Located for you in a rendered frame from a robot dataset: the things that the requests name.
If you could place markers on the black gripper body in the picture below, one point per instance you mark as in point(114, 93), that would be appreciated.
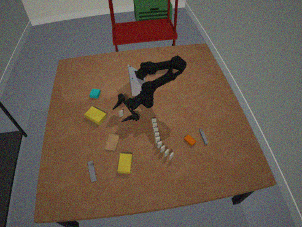
point(122, 98)

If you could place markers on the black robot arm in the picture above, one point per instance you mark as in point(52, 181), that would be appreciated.
point(145, 96)

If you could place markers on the orange flat block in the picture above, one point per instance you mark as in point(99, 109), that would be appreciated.
point(190, 140)

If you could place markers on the teal rectangular block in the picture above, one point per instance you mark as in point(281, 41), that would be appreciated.
point(94, 93)

